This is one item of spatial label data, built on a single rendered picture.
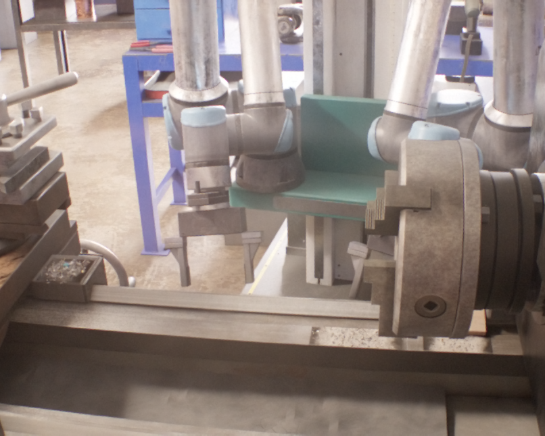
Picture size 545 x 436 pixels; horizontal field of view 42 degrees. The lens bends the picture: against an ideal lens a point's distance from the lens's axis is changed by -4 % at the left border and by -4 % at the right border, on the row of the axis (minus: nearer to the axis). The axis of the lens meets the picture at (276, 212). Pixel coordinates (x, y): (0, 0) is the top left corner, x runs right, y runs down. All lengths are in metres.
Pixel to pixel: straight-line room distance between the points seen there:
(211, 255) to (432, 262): 2.30
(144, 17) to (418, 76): 1.65
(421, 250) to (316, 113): 1.19
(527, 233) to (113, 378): 0.77
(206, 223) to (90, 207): 2.18
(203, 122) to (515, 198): 0.73
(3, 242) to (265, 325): 0.48
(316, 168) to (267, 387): 0.92
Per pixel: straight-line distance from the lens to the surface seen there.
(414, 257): 0.82
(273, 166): 1.90
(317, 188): 1.93
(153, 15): 2.94
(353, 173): 2.02
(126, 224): 3.40
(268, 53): 1.58
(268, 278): 2.29
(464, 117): 1.76
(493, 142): 1.71
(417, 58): 1.51
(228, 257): 3.05
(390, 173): 1.03
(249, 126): 1.56
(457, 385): 1.27
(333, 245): 2.20
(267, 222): 3.06
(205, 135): 1.44
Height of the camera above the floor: 1.55
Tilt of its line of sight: 27 degrees down
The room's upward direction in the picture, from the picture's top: 2 degrees counter-clockwise
